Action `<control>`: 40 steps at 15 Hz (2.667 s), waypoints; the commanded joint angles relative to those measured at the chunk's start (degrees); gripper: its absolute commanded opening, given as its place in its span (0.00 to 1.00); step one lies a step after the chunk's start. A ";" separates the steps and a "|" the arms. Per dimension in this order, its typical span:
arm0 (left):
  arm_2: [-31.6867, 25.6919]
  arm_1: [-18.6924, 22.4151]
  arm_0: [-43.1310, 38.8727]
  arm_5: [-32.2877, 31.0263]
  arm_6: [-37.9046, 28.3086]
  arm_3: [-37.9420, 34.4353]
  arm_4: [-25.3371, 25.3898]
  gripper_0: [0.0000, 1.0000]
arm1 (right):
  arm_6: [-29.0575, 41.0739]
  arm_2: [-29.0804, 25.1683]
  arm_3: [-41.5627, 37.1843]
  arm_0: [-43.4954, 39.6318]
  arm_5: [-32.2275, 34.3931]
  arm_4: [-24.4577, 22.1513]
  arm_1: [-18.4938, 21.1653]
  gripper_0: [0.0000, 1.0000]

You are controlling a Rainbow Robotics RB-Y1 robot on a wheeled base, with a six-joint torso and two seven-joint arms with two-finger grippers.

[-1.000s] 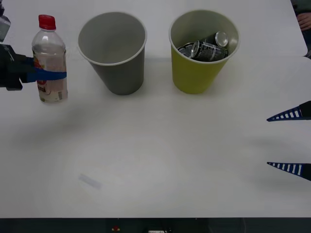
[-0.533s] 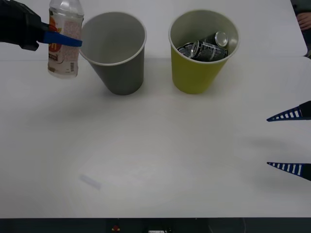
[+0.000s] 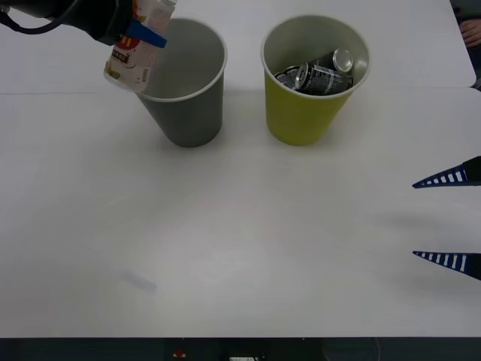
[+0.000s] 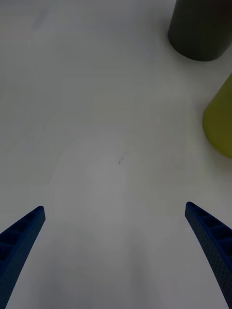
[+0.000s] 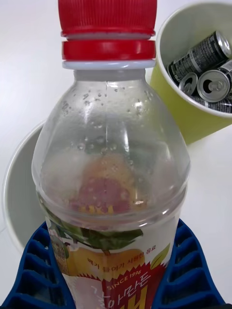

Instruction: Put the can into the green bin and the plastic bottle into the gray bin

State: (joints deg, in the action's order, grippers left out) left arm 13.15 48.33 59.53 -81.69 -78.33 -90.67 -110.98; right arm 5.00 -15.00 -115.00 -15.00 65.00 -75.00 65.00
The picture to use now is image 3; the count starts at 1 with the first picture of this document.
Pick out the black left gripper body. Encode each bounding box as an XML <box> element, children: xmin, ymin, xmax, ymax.
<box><xmin>88</xmin><ymin>0</ymin><xmax>135</xmax><ymax>47</ymax></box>

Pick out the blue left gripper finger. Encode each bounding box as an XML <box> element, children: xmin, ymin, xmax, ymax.
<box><xmin>126</xmin><ymin>20</ymin><xmax>168</xmax><ymax>49</ymax></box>

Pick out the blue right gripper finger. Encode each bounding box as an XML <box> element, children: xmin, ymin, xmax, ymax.
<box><xmin>412</xmin><ymin>250</ymin><xmax>481</xmax><ymax>281</ymax></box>
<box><xmin>412</xmin><ymin>156</ymin><xmax>481</xmax><ymax>189</ymax></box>

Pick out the clear bottle with red cap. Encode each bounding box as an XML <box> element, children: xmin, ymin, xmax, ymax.
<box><xmin>104</xmin><ymin>0</ymin><xmax>177</xmax><ymax>94</ymax></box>

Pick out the person's hand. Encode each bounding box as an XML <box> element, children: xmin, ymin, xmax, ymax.
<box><xmin>461</xmin><ymin>19</ymin><xmax>481</xmax><ymax>48</ymax></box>

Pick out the grey plastic bin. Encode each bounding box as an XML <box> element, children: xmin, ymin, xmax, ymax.
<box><xmin>137</xmin><ymin>18</ymin><xmax>228</xmax><ymax>148</ymax></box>

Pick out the black drink can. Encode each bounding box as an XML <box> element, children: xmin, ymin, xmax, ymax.
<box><xmin>319</xmin><ymin>48</ymin><xmax>356</xmax><ymax>74</ymax></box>
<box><xmin>274</xmin><ymin>66</ymin><xmax>301</xmax><ymax>90</ymax></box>
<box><xmin>295</xmin><ymin>62</ymin><xmax>355</xmax><ymax>94</ymax></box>

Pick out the yellow-green plastic bin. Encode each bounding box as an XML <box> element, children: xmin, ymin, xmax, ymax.
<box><xmin>261</xmin><ymin>14</ymin><xmax>371</xmax><ymax>147</ymax></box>

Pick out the black robot torso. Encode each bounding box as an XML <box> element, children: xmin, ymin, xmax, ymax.
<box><xmin>0</xmin><ymin>337</ymin><xmax>481</xmax><ymax>361</ymax></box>

